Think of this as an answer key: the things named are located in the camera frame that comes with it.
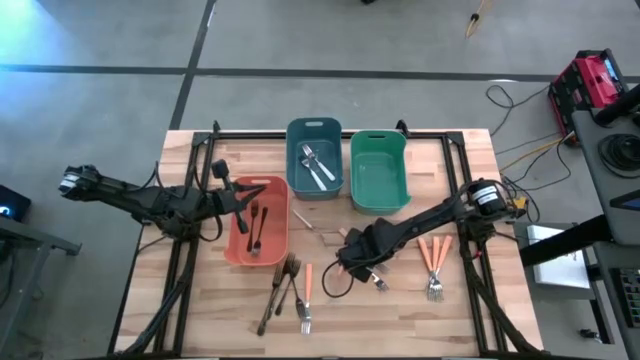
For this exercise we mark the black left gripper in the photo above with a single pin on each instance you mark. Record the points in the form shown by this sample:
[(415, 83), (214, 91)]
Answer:
[(222, 202)]

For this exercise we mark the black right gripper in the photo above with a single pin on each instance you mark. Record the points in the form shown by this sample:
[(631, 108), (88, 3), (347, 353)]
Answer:
[(361, 257)]

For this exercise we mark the pile of dark forks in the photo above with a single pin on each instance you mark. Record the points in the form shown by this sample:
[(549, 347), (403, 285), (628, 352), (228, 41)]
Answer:
[(296, 264)]

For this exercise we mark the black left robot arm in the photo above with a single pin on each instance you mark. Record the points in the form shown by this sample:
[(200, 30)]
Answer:
[(150, 200)]

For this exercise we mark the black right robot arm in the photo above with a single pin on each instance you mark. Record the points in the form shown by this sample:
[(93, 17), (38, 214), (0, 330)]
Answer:
[(430, 215)]

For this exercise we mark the dark teal plastic bin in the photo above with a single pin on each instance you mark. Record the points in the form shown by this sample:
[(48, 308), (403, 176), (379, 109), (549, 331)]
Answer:
[(295, 175)]

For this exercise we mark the orange plastic bin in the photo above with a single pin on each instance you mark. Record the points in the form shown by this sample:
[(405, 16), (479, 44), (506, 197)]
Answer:
[(279, 245)]

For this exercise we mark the green plastic bin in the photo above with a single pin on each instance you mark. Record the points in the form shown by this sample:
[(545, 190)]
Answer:
[(385, 145)]

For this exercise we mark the white flat box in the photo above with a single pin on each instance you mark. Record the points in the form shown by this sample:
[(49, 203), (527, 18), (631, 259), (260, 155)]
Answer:
[(560, 270)]

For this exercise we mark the black stand bar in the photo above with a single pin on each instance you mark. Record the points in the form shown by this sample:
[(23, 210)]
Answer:
[(565, 241)]

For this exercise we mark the grey side table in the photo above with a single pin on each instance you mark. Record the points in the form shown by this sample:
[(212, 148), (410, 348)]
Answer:
[(30, 237)]

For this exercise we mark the black monitor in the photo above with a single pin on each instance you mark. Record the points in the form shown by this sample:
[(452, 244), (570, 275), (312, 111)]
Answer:
[(12, 200)]

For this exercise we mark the small black floor object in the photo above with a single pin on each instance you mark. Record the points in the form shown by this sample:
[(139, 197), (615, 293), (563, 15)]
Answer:
[(590, 334)]

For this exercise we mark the grey metal cart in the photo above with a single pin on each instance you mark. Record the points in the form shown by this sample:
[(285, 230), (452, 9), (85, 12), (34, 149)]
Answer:
[(595, 165)]

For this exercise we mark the black keypad device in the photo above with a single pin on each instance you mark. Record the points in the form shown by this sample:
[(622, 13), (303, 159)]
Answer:
[(631, 295)]

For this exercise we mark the red black tool case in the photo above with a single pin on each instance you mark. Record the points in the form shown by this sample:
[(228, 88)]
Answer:
[(590, 80)]

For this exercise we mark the black tube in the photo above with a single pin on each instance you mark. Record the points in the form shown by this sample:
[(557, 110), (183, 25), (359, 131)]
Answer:
[(617, 106)]

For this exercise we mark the black metal table frame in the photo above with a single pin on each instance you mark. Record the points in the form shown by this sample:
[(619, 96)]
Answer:
[(250, 134)]

